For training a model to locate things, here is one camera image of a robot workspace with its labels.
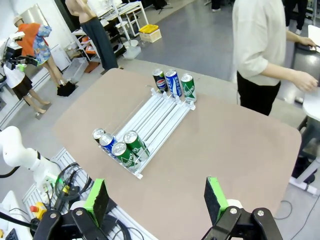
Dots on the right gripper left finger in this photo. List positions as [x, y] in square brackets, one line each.
[97, 200]

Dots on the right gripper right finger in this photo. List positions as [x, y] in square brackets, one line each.
[212, 197]

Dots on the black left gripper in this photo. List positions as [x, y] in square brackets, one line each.
[10, 57]

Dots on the black serving tray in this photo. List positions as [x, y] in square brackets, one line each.
[306, 62]

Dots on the person's left forearm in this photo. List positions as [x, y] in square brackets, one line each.
[293, 37]

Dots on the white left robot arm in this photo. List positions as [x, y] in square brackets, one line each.
[15, 152]

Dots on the person's right forearm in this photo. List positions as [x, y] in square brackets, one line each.
[282, 73]

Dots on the person in grey sweater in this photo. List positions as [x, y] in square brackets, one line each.
[257, 37]

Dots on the person's right hand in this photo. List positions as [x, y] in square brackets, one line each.
[307, 82]

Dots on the person's left hand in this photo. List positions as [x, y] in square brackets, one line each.
[308, 41]

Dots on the mannequin in brown skirt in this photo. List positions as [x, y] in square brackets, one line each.
[20, 85]

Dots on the mannequin in floral shirt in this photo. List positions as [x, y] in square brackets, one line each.
[37, 42]

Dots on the low white cabinet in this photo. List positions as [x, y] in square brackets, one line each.
[60, 58]

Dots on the black cloth on floor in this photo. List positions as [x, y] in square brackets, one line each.
[65, 89]

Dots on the clear storage bin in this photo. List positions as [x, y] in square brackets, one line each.
[75, 70]

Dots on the green Chilsung cider can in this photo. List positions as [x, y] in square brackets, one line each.
[123, 156]
[188, 87]
[137, 146]

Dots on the blue Pocari Sweat can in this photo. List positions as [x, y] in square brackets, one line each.
[173, 83]
[107, 143]

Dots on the yellow red emergency stop button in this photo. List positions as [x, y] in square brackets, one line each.
[38, 210]

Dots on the black Pepsi can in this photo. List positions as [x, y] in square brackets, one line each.
[98, 133]
[161, 82]

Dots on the bare mannequin in grey skirt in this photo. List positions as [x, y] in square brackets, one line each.
[97, 37]

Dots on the clear acrylic can rack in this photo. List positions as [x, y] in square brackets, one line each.
[160, 120]

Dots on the clear plastic box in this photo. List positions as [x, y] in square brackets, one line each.
[132, 53]

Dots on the yellow plastic crate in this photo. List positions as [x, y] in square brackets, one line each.
[149, 28]

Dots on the white plastic crate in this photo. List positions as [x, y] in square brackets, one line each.
[151, 36]

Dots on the white table with rounded corners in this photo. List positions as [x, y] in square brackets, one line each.
[312, 105]

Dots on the black floor tripod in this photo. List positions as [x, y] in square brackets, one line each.
[162, 5]

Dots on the bystander in black trousers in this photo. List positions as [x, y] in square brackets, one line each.
[296, 15]
[218, 5]

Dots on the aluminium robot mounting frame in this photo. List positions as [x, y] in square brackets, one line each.
[62, 153]

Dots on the white frame shelf table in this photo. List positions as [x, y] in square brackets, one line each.
[130, 15]

